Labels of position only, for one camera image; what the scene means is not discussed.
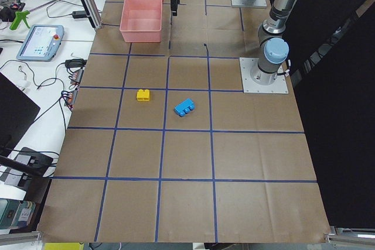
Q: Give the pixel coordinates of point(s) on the blue toy block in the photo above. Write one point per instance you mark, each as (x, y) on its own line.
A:
(184, 107)

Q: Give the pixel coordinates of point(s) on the pink plastic box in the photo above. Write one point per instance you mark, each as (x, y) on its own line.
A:
(141, 21)

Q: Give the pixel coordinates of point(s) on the black power adapter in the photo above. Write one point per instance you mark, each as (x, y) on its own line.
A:
(79, 14)

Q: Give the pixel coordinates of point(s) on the yellow toy block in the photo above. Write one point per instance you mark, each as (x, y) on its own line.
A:
(143, 95)

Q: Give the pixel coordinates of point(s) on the teach pendant tablet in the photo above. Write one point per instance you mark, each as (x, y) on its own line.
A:
(41, 43)

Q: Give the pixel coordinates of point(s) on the black monitor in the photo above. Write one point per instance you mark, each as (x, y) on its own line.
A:
(18, 112)

